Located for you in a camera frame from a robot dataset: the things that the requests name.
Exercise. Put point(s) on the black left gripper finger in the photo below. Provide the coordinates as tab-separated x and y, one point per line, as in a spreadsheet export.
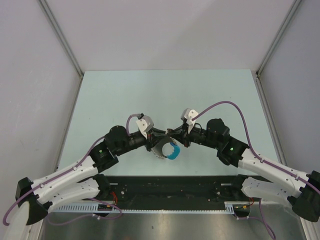
161	141
158	132

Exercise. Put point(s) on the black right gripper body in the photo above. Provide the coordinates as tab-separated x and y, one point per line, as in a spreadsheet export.
193	136

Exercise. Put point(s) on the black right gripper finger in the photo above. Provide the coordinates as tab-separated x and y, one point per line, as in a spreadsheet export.
181	138
177	130

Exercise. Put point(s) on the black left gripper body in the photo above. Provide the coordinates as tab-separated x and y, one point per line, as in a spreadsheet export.
148	137

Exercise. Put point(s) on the small split rings bunch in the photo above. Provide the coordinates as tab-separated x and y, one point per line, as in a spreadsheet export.
169	132

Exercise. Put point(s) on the large metal keyring blue handle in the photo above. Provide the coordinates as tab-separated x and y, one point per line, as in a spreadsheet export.
166	148

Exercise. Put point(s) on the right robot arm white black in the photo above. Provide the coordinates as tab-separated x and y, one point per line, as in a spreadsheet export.
301	189

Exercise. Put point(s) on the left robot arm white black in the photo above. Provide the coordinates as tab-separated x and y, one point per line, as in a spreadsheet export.
84	178

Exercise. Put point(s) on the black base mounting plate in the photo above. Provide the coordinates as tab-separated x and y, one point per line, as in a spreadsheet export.
176	192

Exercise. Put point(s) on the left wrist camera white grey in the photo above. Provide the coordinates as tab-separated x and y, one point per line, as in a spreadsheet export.
145	123

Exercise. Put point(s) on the grey slotted cable duct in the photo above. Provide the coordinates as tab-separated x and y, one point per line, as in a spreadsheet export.
99	208

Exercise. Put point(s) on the left aluminium frame post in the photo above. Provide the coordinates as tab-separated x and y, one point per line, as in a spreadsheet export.
52	20

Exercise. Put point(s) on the aluminium frame post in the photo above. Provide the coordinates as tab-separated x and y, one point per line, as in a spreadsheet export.
294	8
52	20

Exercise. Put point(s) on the right aluminium frame post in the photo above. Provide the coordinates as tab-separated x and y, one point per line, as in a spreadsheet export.
294	8

